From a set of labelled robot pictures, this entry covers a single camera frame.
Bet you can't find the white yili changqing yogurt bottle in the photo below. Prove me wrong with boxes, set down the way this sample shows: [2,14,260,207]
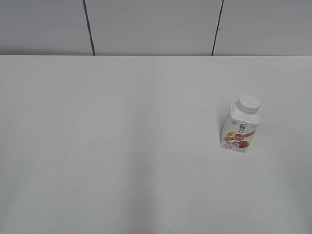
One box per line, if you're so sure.
[220,101,261,153]

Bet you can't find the white plastic bottle cap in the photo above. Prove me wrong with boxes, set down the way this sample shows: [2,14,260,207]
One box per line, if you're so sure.
[237,95,261,115]

